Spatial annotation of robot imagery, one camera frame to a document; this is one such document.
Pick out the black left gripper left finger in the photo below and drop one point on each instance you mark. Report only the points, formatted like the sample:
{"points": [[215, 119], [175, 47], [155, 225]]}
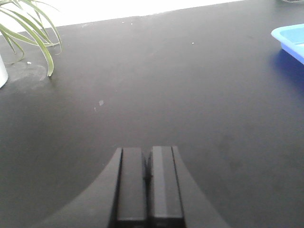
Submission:
{"points": [[116, 199]]}

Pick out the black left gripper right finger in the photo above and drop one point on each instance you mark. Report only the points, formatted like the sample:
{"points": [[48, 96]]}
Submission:
{"points": [[174, 198]]}

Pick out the blue plastic tray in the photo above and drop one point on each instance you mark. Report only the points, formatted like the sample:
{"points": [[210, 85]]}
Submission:
{"points": [[291, 39]]}

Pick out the white plant pot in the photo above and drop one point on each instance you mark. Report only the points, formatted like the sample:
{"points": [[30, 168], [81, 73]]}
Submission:
{"points": [[3, 73]]}

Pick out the green spider plant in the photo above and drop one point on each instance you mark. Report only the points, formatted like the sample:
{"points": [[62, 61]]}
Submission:
{"points": [[38, 26]]}

